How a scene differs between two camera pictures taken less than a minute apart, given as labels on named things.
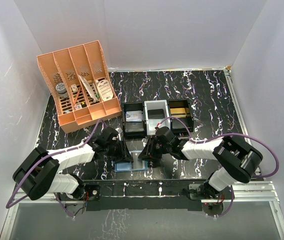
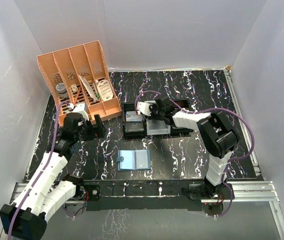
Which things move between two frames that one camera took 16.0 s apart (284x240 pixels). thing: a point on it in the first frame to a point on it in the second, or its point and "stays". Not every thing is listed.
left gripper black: [121, 150] to [91, 128]
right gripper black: [151, 147] to [155, 110]
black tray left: [134, 129] stays
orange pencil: [77, 96] stays
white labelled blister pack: [105, 89] stays
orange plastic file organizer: [79, 80] stays
